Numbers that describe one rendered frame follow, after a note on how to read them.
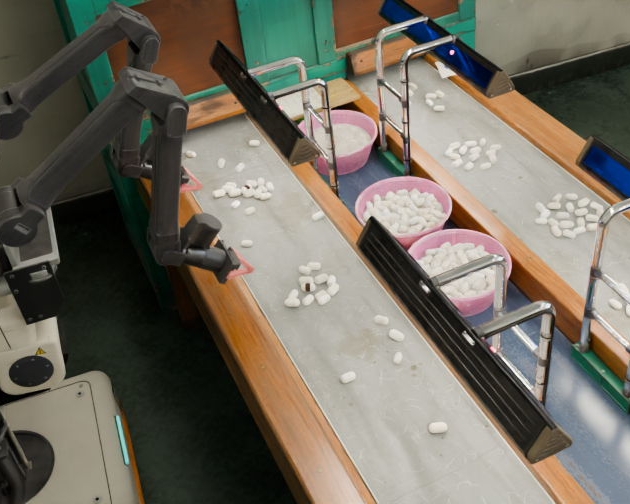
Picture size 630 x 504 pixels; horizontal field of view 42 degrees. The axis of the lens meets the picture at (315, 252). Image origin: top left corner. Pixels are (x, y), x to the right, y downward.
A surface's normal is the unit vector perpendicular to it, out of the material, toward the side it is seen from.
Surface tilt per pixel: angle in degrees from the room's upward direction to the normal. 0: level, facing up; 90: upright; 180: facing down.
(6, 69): 90
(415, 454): 0
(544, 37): 90
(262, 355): 0
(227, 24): 90
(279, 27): 90
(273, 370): 0
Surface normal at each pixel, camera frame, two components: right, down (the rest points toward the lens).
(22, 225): 0.42, 0.65
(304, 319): -0.11, -0.76
